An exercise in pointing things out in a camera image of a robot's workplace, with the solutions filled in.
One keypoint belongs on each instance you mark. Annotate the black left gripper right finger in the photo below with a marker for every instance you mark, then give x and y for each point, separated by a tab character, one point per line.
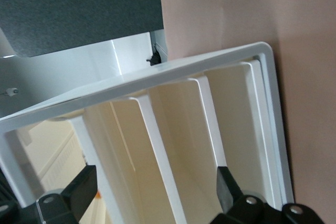
236	208

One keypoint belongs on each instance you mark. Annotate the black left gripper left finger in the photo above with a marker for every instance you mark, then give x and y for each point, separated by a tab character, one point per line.
68	203

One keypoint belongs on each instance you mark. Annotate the white drawer cabinet shell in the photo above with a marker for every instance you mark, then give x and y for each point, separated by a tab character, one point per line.
183	69

